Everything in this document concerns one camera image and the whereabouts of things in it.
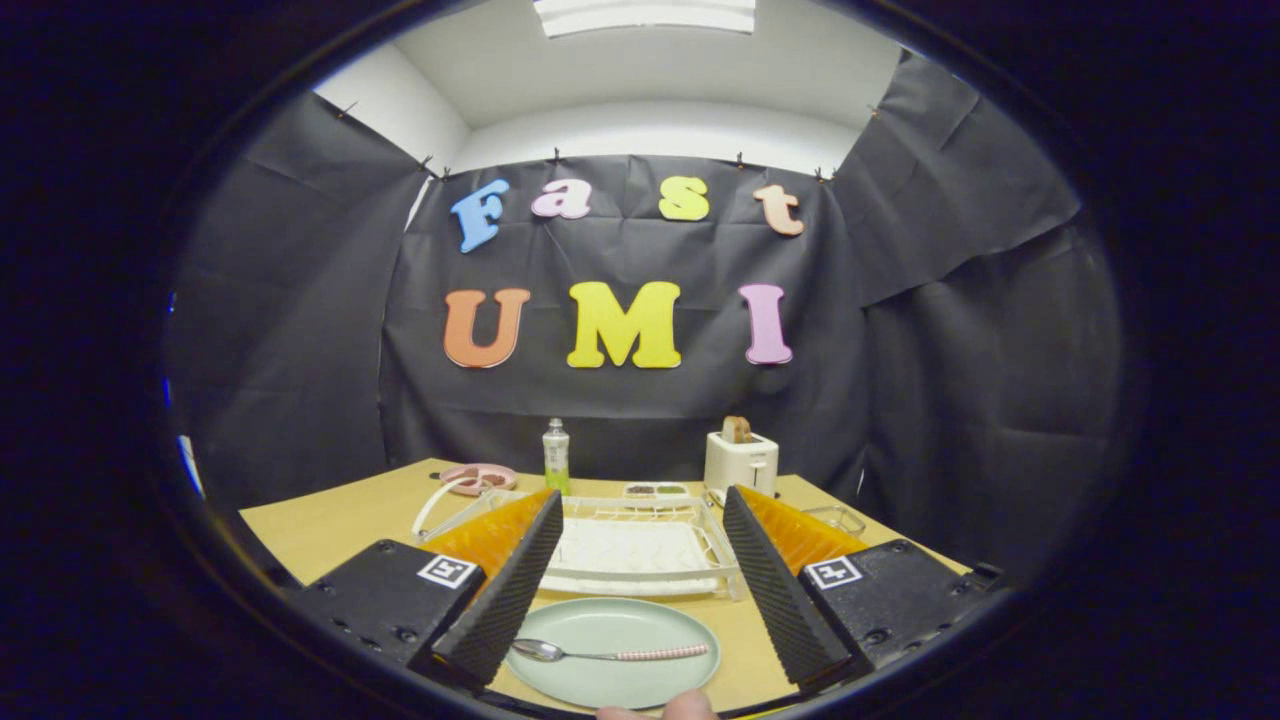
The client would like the light green plate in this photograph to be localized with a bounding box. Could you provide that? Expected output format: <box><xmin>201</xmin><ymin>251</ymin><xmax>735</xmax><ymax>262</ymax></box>
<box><xmin>505</xmin><ymin>597</ymin><xmax>722</xmax><ymax>711</ymax></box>

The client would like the white drip tray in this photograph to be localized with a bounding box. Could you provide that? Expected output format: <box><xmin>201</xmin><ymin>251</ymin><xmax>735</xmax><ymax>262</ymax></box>
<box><xmin>540</xmin><ymin>515</ymin><xmax>721</xmax><ymax>597</ymax></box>

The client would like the clear bottle with green drink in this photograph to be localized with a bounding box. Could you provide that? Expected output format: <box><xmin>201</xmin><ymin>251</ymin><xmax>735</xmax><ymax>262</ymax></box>
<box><xmin>542</xmin><ymin>418</ymin><xmax>571</xmax><ymax>496</ymax></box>

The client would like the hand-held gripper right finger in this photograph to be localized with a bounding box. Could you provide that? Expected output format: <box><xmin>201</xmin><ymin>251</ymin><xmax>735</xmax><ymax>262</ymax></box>
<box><xmin>722</xmin><ymin>485</ymin><xmax>1006</xmax><ymax>691</ymax></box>

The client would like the pink oval plate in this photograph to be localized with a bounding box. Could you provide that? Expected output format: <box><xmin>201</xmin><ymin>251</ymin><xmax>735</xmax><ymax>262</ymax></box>
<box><xmin>440</xmin><ymin>463</ymin><xmax>518</xmax><ymax>497</ymax></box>

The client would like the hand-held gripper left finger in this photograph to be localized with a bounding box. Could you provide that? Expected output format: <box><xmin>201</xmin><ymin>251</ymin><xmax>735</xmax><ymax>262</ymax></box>
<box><xmin>293</xmin><ymin>488</ymin><xmax>566</xmax><ymax>693</ymax></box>

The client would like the spoon with pink checkered handle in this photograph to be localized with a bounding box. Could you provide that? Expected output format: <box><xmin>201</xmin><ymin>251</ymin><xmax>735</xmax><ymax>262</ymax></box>
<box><xmin>510</xmin><ymin>638</ymin><xmax>711</xmax><ymax>664</ymax></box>

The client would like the black backdrop cloth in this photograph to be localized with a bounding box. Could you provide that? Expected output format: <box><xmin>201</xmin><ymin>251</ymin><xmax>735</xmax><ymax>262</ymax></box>
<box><xmin>165</xmin><ymin>50</ymin><xmax>1123</xmax><ymax>581</ymax></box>

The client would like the metal wire basket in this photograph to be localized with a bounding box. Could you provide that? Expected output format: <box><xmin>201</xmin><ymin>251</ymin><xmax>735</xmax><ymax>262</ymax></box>
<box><xmin>800</xmin><ymin>505</ymin><xmax>867</xmax><ymax>537</ymax></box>

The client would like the ceiling light panel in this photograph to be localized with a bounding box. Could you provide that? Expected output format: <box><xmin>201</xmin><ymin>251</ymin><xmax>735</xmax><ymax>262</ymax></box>
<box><xmin>533</xmin><ymin>0</ymin><xmax>758</xmax><ymax>39</ymax></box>

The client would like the white wire dish rack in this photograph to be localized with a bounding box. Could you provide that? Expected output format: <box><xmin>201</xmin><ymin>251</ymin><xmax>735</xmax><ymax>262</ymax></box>
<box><xmin>412</xmin><ymin>475</ymin><xmax>746</xmax><ymax>601</ymax></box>

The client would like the white toaster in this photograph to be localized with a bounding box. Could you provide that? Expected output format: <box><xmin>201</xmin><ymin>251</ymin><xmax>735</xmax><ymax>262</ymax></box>
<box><xmin>703</xmin><ymin>431</ymin><xmax>780</xmax><ymax>498</ymax></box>

